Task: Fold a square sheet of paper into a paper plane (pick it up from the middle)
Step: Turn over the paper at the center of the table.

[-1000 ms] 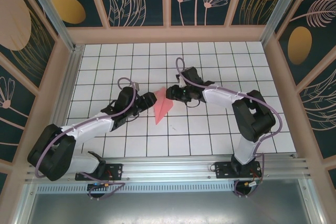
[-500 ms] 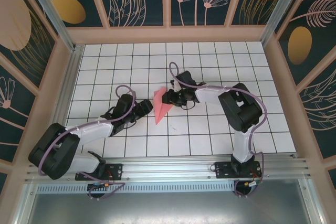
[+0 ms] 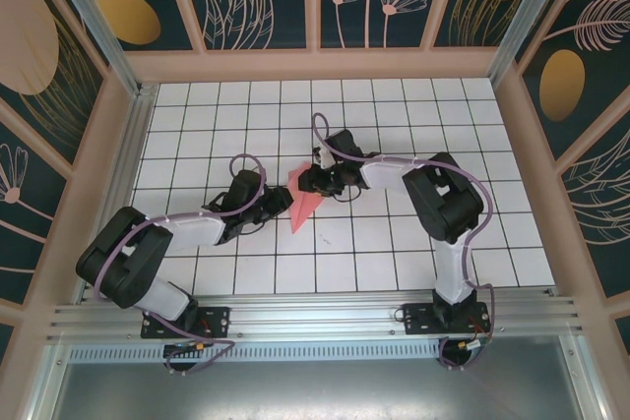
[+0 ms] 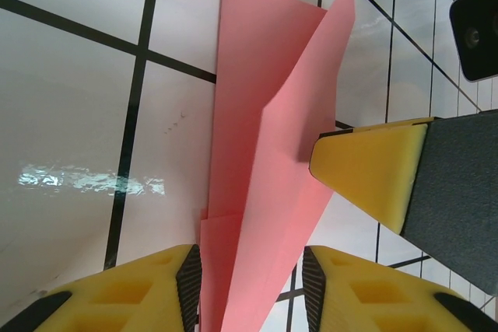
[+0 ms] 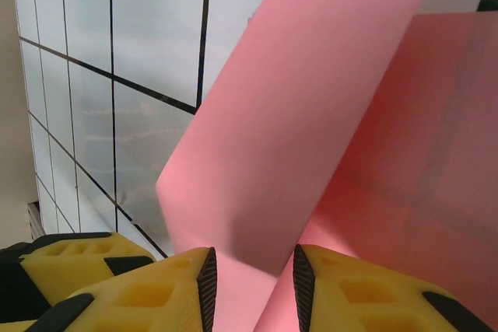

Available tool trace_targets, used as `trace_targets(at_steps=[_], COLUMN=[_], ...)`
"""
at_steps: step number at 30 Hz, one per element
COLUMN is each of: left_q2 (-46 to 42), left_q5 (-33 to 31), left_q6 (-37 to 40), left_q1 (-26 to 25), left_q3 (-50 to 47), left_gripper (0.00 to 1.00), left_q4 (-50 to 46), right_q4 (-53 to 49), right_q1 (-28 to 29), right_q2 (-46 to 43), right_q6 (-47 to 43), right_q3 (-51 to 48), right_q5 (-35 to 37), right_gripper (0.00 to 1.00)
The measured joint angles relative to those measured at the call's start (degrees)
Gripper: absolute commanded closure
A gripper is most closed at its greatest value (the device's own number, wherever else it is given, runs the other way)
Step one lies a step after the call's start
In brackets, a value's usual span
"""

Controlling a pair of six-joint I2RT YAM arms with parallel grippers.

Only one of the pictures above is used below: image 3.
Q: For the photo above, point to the pink paper sheet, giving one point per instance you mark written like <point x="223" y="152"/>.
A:
<point x="302" y="213"/>

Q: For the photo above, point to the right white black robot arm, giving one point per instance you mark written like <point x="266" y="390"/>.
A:
<point x="386" y="173"/>

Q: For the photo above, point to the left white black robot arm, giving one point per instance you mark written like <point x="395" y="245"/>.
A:
<point x="194" y="232"/>

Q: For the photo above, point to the grey sheet metal panel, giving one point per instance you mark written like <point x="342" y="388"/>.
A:
<point x="315" y="390"/>

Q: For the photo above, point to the long aluminium frame rail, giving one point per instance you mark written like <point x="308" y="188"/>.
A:
<point x="315" y="317"/>

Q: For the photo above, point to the aluminium side rail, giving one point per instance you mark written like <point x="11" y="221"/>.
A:
<point x="127" y="169"/>

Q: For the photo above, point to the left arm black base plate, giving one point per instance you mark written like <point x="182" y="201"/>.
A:
<point x="216" y="321"/>

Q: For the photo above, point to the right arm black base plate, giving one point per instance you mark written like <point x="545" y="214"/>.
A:
<point x="418" y="319"/>

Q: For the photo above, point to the aluminium corner post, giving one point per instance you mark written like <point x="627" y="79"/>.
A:
<point x="93" y="21"/>
<point x="526" y="17"/>

